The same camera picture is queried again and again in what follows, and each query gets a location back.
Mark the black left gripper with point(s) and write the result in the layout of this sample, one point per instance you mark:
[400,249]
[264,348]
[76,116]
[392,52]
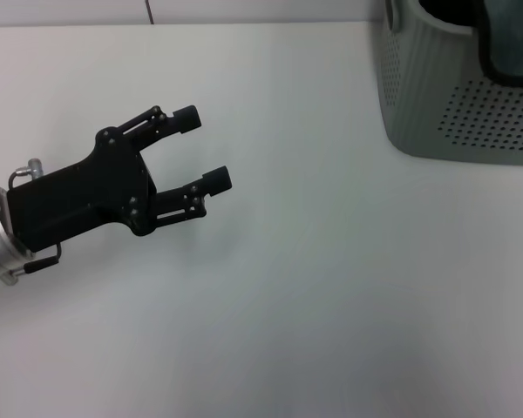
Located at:
[91,191]

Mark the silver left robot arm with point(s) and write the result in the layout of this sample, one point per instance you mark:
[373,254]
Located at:
[0,235]

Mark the grey perforated storage box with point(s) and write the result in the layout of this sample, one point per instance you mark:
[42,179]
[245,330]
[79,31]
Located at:
[418,87]

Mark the teal towel with black edging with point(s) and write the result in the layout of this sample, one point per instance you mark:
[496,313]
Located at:
[514,43]

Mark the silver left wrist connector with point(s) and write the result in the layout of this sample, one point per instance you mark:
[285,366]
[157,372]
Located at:
[30,167]

